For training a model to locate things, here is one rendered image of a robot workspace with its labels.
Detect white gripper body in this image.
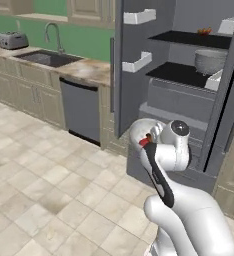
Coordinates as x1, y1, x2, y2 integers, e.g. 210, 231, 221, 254
150, 121, 167, 143

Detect red bell pepper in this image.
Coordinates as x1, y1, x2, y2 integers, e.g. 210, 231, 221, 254
138, 137, 151, 148

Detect grey fridge crisper drawer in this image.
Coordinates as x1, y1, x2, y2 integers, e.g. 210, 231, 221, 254
146, 78, 217, 123

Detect grey left fridge door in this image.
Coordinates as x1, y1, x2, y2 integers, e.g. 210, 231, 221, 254
113, 0, 177, 140

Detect grey fridge door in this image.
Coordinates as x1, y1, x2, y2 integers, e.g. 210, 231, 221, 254
113, 0, 177, 140
202, 0, 234, 173

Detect grey fridge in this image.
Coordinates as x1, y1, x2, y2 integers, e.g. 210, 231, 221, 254
126, 0, 234, 195

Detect black fridge shelf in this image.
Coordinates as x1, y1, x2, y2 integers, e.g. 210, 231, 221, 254
147, 30, 233, 50
145, 61, 212, 89

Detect grey right fridge door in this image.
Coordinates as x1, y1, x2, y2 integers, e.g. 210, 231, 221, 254
202, 0, 234, 173

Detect beige narrow lower cupboard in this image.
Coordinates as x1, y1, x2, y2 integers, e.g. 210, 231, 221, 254
98, 84, 131, 158

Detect white door bin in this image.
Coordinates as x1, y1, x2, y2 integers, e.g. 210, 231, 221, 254
217, 16, 234, 36
204, 69, 224, 92
121, 51, 153, 74
123, 8, 157, 25

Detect grey dishwasher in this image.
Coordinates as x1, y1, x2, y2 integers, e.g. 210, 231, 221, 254
59, 76, 101, 147

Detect beige tall cupboard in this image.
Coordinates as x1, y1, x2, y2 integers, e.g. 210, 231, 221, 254
213, 108, 234, 225

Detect orange food item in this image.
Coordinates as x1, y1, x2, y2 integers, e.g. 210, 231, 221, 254
196, 27, 213, 36

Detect dark grey sink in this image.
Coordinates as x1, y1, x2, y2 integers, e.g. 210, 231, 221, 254
13, 49, 84, 69

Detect beige upper cupboards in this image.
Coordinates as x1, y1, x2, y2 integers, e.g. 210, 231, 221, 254
0, 0, 117, 30

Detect silver tap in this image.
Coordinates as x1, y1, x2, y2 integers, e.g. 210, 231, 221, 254
43, 22, 66, 55

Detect beige lower cupboard run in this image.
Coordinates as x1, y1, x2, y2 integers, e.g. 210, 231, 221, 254
0, 53, 67, 130

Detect silver toaster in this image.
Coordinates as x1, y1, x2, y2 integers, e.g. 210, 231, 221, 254
0, 30, 30, 51

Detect dark fridge door handle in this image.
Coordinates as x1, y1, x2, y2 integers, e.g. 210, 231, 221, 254
109, 36, 116, 114

